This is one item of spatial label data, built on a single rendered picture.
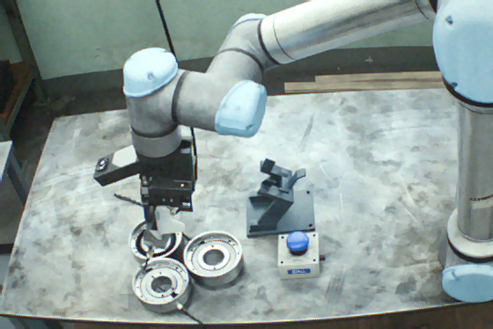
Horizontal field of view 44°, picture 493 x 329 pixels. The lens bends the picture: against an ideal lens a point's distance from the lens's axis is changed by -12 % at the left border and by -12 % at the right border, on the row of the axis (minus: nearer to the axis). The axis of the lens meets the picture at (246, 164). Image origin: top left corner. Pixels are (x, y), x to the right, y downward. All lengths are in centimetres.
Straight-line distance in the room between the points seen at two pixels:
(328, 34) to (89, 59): 220
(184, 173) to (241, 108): 19
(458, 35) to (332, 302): 64
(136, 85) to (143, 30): 199
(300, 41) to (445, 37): 30
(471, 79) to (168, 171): 52
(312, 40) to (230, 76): 12
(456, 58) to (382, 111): 83
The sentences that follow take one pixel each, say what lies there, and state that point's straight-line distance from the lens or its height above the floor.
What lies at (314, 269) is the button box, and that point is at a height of 83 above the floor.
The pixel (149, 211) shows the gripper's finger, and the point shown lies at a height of 102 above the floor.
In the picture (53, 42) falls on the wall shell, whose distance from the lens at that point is 303.
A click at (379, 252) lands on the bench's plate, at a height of 80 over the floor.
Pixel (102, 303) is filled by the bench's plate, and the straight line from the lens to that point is 127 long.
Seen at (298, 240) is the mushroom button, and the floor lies 87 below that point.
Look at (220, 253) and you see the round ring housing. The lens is 125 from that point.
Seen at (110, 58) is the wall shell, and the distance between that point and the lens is 301.
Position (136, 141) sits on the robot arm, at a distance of 98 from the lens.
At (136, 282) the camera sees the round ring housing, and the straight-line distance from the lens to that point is 124.
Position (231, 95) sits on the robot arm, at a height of 124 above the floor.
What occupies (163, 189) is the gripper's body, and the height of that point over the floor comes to 106.
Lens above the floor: 179
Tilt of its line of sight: 44 degrees down
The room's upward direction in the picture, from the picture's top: 11 degrees counter-clockwise
